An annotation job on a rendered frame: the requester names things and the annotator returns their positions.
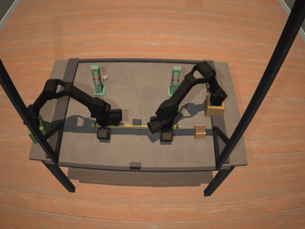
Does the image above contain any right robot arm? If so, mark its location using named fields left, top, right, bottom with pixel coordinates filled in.
left=147, top=61, right=227, bottom=134

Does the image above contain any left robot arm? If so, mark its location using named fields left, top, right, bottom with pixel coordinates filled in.
left=27, top=79, right=122, bottom=127

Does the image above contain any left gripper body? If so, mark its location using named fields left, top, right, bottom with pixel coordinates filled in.
left=96, top=119, right=109, bottom=140

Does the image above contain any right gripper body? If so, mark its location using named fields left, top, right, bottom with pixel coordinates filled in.
left=160, top=122, right=174, bottom=142

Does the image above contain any black metal frame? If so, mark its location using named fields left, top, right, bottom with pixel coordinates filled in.
left=0, top=0, right=305, bottom=170

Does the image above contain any long yellow rod with olive band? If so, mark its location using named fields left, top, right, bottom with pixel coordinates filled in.
left=92, top=122, right=181, bottom=130

